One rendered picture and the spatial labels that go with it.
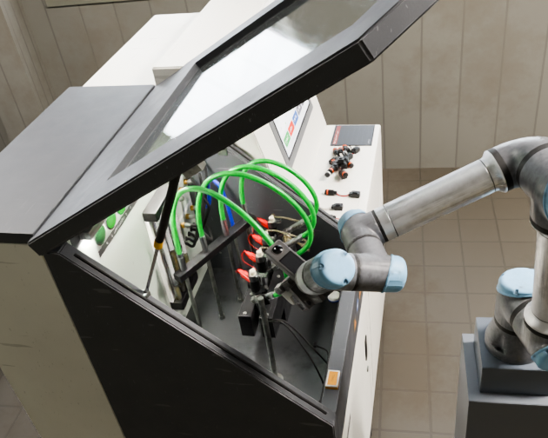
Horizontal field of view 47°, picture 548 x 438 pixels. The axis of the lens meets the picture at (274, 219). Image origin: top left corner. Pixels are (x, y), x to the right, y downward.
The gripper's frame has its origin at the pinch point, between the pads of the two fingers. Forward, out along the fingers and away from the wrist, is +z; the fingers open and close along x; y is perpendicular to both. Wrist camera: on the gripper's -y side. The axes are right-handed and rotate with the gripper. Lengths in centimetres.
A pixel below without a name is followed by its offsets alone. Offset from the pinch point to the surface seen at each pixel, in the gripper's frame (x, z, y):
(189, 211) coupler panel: 6, 48, -33
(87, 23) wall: 77, 210, -177
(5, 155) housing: -27, 16, -70
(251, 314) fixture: -5.0, 27.4, 2.8
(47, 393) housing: -58, 34, -18
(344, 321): 11.0, 18.7, 21.2
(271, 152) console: 35, 35, -29
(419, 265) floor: 104, 150, 55
